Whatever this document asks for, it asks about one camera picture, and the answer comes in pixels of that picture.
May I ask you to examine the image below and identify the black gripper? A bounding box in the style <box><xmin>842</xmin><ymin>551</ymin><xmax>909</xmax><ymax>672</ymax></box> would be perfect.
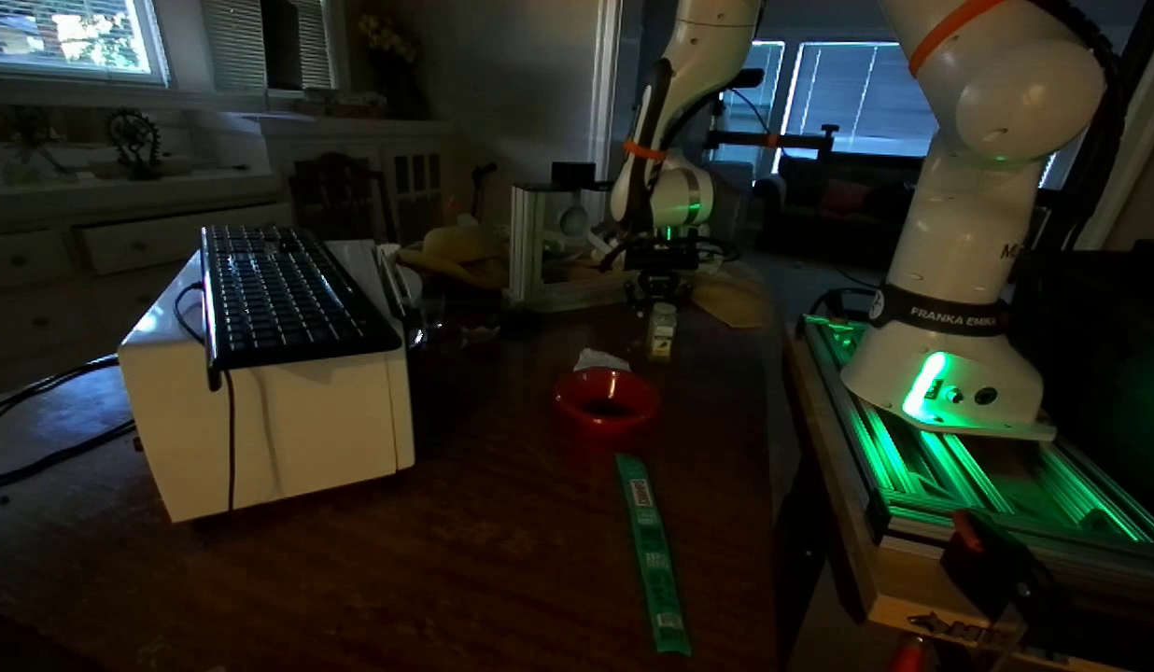
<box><xmin>624</xmin><ymin>235</ymin><xmax>702</xmax><ymax>305</ymax></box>

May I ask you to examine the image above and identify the small glass jar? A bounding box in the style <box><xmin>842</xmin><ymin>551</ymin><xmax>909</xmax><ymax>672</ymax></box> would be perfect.
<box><xmin>646</xmin><ymin>301</ymin><xmax>678</xmax><ymax>362</ymax></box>

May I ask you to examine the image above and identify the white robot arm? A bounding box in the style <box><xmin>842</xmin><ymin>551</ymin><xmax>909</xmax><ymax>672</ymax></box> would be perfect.
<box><xmin>607</xmin><ymin>0</ymin><xmax>1110</xmax><ymax>439</ymax></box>

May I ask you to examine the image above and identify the white crumpled cloth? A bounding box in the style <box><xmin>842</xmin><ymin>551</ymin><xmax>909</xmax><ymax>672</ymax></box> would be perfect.
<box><xmin>570</xmin><ymin>346</ymin><xmax>631</xmax><ymax>372</ymax></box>

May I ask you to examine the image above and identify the white framed glass box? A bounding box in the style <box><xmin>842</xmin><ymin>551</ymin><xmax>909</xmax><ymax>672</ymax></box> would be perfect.
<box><xmin>504</xmin><ymin>184</ymin><xmax>624</xmax><ymax>312</ymax></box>

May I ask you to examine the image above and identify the red bowl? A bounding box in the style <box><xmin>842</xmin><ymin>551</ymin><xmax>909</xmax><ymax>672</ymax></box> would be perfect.
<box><xmin>553</xmin><ymin>366</ymin><xmax>662</xmax><ymax>450</ymax></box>

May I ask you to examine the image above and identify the green flat strip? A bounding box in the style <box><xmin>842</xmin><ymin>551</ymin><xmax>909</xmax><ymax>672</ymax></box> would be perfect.
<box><xmin>616</xmin><ymin>457</ymin><xmax>692</xmax><ymax>658</ymax></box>

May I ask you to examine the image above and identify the black computer keyboard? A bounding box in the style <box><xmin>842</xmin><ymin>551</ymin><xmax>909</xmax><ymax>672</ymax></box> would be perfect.
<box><xmin>199</xmin><ymin>225</ymin><xmax>400</xmax><ymax>368</ymax></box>

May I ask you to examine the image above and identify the red emergency stop button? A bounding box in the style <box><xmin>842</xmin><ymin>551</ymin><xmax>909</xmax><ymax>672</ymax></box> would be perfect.
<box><xmin>945</xmin><ymin>516</ymin><xmax>987</xmax><ymax>562</ymax></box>

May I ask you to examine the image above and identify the white microwave oven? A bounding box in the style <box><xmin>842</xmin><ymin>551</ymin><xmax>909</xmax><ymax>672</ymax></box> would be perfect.
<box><xmin>121</xmin><ymin>253</ymin><xmax>415</xmax><ymax>521</ymax></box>

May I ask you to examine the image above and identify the black camera stand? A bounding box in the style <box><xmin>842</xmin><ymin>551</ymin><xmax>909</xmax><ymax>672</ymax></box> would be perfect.
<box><xmin>707</xmin><ymin>67</ymin><xmax>842</xmax><ymax>157</ymax></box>

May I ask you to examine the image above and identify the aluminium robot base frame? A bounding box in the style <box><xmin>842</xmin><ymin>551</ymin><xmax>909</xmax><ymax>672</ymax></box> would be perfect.
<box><xmin>789</xmin><ymin>312</ymin><xmax>1154</xmax><ymax>672</ymax></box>

